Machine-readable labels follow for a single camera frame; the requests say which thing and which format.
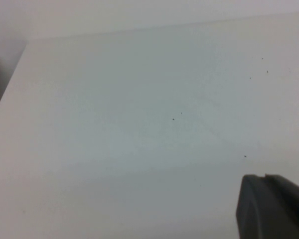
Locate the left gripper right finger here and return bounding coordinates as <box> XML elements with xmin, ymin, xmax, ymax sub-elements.
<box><xmin>254</xmin><ymin>174</ymin><xmax>299</xmax><ymax>239</ymax></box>

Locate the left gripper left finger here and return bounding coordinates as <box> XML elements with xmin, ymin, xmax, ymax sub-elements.
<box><xmin>236</xmin><ymin>175</ymin><xmax>266</xmax><ymax>239</ymax></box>

